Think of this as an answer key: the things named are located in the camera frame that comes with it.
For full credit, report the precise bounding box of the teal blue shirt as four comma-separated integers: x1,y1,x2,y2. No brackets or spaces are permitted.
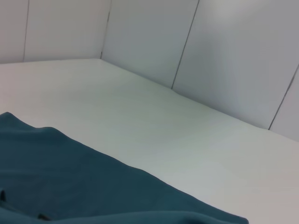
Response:
0,112,249,224

